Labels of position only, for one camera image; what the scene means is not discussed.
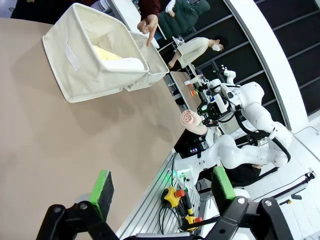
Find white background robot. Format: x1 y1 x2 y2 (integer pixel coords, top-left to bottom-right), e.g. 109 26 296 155
219 64 237 86

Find brown background table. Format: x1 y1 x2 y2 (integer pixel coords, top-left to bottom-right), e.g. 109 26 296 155
169 70 204 112

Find seated person in black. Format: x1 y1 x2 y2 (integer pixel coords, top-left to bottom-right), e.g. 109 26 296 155
223 163 263 187

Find person's left hand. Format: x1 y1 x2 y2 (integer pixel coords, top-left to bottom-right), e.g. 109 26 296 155
136 14 159 48

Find aluminium profile frame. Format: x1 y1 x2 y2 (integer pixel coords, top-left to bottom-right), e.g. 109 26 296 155
116 149 208 240

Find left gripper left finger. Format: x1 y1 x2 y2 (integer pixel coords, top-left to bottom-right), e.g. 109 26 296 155
36 169 119 240

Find white table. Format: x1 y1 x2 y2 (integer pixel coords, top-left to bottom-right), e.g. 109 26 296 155
107 0 168 50

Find cream towel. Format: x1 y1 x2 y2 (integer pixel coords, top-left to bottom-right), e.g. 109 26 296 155
180 109 209 136

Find cream fabric basket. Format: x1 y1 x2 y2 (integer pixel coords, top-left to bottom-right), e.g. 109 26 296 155
41 2 151 104
124 31 170 92

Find black folded tripod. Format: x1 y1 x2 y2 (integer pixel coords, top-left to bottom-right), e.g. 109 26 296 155
252 171 316 201

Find black right arm hose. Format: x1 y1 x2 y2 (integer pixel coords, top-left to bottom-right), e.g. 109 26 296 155
233 109 292 163

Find person in maroon cardigan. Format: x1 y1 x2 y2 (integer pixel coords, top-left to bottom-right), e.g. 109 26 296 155
138 0 161 18

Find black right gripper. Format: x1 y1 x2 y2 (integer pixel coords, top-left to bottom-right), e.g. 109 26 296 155
196 99 227 128

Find masked person in beige dress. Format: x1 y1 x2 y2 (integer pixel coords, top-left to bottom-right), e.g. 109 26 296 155
167 36 225 70

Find yellow towel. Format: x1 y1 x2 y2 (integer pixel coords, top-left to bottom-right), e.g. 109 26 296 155
91 44 123 62

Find white towel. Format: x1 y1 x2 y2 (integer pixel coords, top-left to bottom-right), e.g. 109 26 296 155
103 57 145 72

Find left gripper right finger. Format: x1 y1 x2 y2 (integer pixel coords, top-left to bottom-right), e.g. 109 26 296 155
203 166 295 240

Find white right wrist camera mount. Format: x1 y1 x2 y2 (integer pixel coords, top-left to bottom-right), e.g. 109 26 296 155
214 93 229 113

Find yellow emergency stop button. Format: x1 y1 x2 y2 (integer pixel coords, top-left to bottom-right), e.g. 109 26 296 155
161 186 186 208
183 215 204 232

